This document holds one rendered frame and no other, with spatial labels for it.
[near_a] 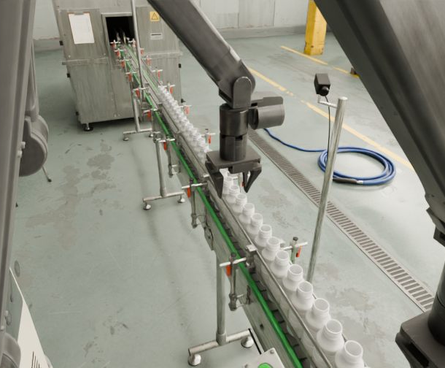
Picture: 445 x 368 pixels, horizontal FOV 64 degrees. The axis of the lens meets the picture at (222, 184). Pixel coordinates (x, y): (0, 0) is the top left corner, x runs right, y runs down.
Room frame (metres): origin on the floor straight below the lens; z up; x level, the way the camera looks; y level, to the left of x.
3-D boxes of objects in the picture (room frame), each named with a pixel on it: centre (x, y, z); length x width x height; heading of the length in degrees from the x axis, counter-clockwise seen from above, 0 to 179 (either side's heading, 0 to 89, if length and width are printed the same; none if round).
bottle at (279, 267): (0.71, -0.16, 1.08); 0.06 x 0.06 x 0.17
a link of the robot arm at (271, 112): (0.68, -0.06, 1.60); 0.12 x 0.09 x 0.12; 110
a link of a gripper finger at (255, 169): (0.67, -0.04, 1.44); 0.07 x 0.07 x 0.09; 20
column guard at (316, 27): (8.77, -2.14, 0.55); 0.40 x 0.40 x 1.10; 20
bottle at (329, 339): (0.49, -0.24, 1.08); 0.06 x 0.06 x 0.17
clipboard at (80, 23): (4.22, 1.55, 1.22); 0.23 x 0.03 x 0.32; 110
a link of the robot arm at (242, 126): (0.66, -0.03, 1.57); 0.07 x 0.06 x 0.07; 110
